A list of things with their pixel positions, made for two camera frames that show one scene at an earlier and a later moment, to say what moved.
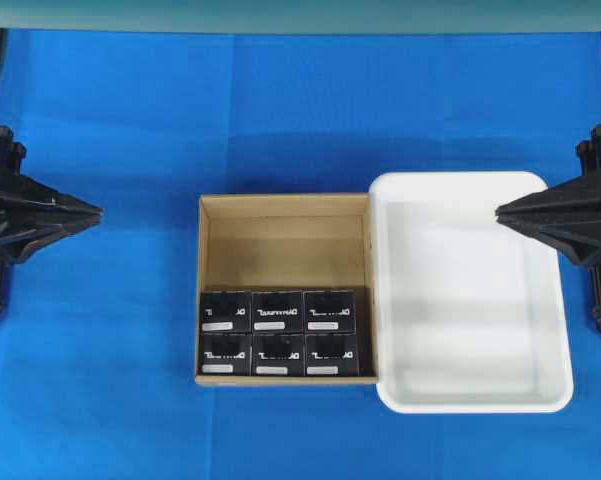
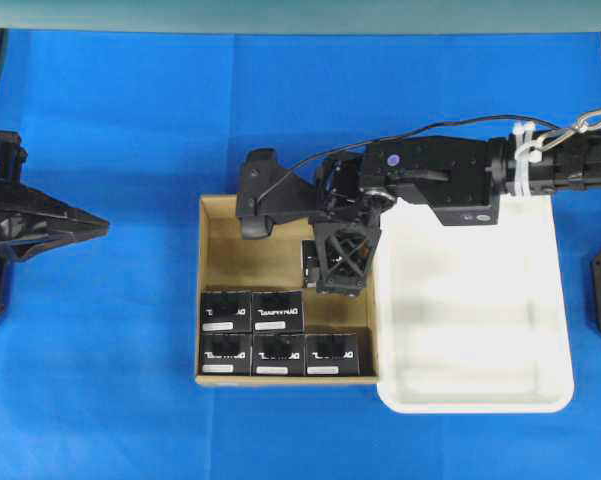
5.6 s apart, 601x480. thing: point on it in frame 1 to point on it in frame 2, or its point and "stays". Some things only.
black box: [226, 311] stays
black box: [329, 311] to [309, 264]
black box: [276, 311] stays
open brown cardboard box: [291, 241] stays
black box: [226, 354] stays
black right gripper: [591, 198] to [351, 192]
